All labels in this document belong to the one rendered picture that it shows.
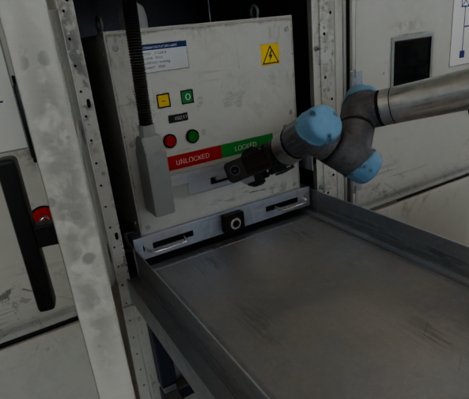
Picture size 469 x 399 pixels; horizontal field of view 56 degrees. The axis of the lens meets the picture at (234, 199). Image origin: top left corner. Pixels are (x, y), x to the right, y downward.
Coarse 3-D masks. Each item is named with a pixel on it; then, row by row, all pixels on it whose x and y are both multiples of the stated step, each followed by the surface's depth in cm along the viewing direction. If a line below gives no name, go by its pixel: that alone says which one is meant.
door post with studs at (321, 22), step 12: (312, 0) 111; (324, 0) 112; (312, 12) 112; (324, 12) 113; (312, 24) 113; (324, 24) 114; (312, 36) 114; (324, 36) 115; (312, 48) 115; (324, 48) 116; (312, 60) 116; (324, 60) 117; (312, 72) 121; (324, 72) 118; (312, 84) 122; (324, 84) 119; (312, 96) 123; (324, 96) 120; (324, 168) 127; (324, 180) 129; (324, 192) 130
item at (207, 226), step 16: (288, 192) 127; (304, 192) 130; (240, 208) 120; (256, 208) 123; (272, 208) 125; (192, 224) 114; (208, 224) 116; (128, 240) 110; (160, 240) 110; (176, 240) 112; (192, 240) 115; (144, 256) 109
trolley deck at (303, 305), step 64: (256, 256) 109; (320, 256) 106; (384, 256) 103; (256, 320) 85; (320, 320) 83; (384, 320) 81; (448, 320) 80; (192, 384) 77; (320, 384) 68; (384, 384) 67; (448, 384) 66
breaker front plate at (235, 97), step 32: (160, 32) 98; (192, 32) 102; (224, 32) 106; (256, 32) 110; (288, 32) 114; (128, 64) 96; (192, 64) 104; (224, 64) 108; (256, 64) 112; (288, 64) 117; (128, 96) 98; (224, 96) 110; (256, 96) 115; (288, 96) 120; (128, 128) 100; (160, 128) 104; (192, 128) 108; (224, 128) 112; (256, 128) 117; (128, 160) 102; (224, 160) 115; (192, 192) 112; (224, 192) 117; (256, 192) 123; (160, 224) 110
